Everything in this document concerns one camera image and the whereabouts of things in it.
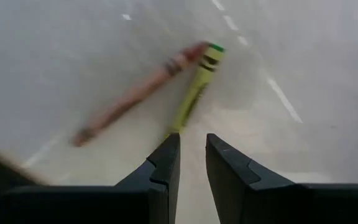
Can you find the green crayon yellow wrapper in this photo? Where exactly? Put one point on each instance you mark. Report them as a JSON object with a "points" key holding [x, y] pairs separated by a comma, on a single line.
{"points": [[197, 84]]}

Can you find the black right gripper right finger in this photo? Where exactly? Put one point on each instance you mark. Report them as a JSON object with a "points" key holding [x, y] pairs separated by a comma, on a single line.
{"points": [[253, 202]]}

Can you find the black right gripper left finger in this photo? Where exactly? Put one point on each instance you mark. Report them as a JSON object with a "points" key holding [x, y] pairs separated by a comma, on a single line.
{"points": [[148, 202]]}

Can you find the red crayon pale wrapper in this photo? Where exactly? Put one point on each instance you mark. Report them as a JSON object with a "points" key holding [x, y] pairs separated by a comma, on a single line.
{"points": [[135, 93]]}

